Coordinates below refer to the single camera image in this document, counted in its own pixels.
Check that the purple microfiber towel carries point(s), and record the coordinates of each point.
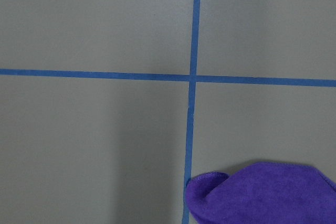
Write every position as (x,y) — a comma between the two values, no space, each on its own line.
(263,192)

